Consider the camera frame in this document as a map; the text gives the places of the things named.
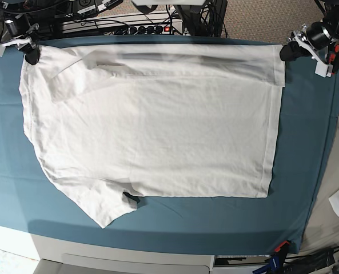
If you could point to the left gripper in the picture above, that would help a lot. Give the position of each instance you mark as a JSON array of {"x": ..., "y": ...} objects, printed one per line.
[{"x": 314, "y": 42}]

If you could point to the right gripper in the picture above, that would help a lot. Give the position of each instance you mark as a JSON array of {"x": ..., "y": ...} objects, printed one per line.
[{"x": 25, "y": 43}]

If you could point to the white T-shirt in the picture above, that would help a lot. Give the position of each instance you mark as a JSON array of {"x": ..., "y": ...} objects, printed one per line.
[{"x": 110, "y": 122}]

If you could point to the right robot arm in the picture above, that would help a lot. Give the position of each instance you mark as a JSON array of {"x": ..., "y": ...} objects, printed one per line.
[{"x": 18, "y": 32}]

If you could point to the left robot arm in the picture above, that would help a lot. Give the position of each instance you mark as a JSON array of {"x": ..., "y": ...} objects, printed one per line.
[{"x": 330, "y": 10}]

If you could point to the orange black clamp top right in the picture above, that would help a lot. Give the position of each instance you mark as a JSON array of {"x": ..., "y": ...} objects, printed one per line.
[{"x": 333, "y": 58}]

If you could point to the orange black clamp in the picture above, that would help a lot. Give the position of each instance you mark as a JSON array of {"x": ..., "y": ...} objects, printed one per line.
[
  {"x": 333, "y": 58},
  {"x": 283, "y": 248}
]

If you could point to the teal table cloth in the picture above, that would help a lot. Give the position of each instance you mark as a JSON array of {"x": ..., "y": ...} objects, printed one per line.
[{"x": 203, "y": 226}]

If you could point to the orange black clamp bottom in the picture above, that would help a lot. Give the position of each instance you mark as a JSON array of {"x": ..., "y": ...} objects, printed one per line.
[{"x": 283, "y": 248}]

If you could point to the blue clamp bottom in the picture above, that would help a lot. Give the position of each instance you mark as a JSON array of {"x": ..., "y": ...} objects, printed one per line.
[{"x": 272, "y": 266}]

